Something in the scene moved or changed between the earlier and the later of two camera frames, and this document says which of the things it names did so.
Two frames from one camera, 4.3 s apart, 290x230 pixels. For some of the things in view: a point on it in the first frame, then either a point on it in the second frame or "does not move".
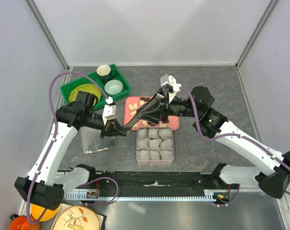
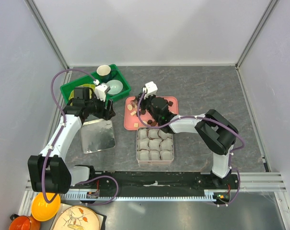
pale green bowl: (113, 86) does not move
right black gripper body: (165, 105) to (145, 103)
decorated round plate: (77, 217) does not move
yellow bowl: (37, 212) does not move
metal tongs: (151, 102) to (134, 102)
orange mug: (21, 223) does not move
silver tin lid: (91, 141) does not move
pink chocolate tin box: (155, 145) does not move
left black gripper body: (109, 125) to (97, 108)
